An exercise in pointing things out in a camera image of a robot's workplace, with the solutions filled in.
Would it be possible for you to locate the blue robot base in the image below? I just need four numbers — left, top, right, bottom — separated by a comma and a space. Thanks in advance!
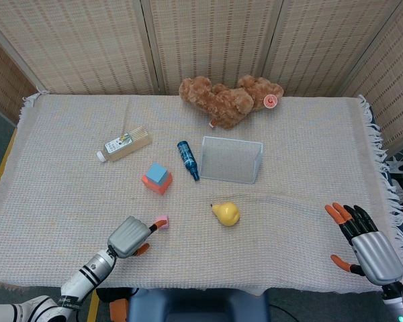
127, 287, 270, 322

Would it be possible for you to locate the clear juice bottle white cap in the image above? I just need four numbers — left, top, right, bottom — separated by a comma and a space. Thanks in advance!
96, 125, 153, 164

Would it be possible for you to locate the woven folding screen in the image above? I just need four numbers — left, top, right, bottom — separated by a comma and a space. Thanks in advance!
0, 0, 403, 157

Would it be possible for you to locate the orange and blue block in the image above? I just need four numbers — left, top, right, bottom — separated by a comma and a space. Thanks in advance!
140, 170, 173, 196

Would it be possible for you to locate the brown teddy bear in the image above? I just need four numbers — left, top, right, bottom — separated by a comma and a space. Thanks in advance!
178, 75, 285, 130

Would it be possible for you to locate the light blue mesh basket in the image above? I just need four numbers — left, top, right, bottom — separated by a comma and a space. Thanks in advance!
198, 136, 264, 186

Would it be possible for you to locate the blue cube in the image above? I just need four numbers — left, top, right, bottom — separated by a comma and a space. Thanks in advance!
144, 162, 169, 186

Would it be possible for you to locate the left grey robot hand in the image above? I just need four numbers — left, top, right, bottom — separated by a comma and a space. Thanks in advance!
106, 215, 166, 260

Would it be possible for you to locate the beige woven tablecloth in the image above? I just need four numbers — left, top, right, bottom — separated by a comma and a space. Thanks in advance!
0, 91, 403, 297

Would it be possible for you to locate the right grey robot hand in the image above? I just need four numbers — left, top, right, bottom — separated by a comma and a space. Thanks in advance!
324, 202, 403, 286

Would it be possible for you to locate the white star-shaped stand base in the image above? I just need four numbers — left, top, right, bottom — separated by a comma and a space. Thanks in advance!
385, 152, 403, 176

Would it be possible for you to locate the orange box under table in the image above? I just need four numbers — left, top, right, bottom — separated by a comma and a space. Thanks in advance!
108, 299, 129, 322

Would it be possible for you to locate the yellow toy pear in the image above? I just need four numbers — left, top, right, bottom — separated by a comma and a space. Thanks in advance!
210, 201, 241, 227

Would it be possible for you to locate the blue spray bottle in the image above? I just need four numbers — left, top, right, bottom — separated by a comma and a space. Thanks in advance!
176, 140, 202, 182

